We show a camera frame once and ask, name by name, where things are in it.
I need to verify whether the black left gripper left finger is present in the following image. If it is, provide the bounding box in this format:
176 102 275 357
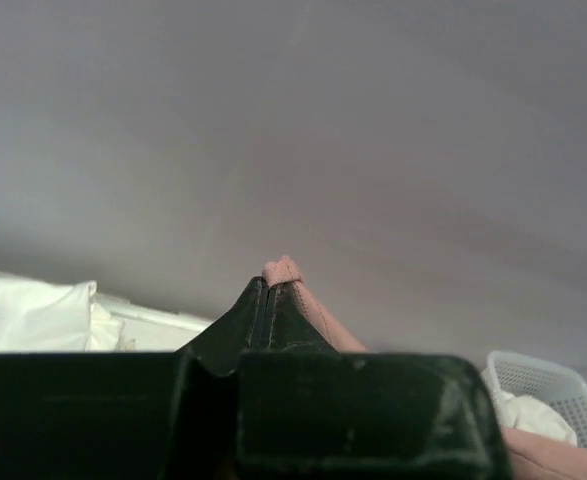
0 277 268 479

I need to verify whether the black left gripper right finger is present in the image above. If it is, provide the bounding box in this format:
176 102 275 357
235 286 511 479

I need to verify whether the pink t shirt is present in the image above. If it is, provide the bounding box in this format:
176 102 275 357
262 256 587 480

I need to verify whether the white folded t shirt stack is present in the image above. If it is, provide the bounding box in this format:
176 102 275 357
0 272 124 353

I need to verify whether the white crumpled t shirt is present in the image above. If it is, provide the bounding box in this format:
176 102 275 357
482 368 578 446

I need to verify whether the white plastic basket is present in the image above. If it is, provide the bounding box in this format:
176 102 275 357
483 351 587 449

